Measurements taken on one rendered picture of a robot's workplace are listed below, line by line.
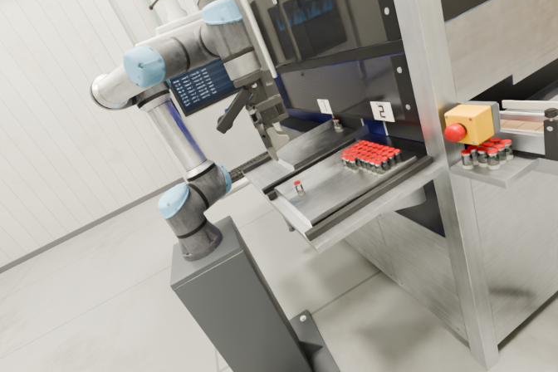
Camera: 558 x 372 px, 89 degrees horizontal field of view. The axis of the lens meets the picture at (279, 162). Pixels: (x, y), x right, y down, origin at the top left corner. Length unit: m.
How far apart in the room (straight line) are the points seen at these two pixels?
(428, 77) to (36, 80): 4.62
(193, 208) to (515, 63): 1.00
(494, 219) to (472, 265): 0.15
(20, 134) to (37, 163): 0.43
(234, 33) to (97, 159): 4.30
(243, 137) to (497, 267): 1.20
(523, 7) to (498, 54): 0.13
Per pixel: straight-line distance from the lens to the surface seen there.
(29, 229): 5.44
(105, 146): 4.75
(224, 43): 0.64
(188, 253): 1.07
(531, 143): 0.84
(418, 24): 0.73
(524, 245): 1.27
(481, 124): 0.74
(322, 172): 0.98
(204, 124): 1.53
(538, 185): 1.21
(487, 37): 0.89
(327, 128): 1.36
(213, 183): 1.03
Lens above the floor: 1.31
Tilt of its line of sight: 21 degrees down
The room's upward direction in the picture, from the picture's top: 24 degrees counter-clockwise
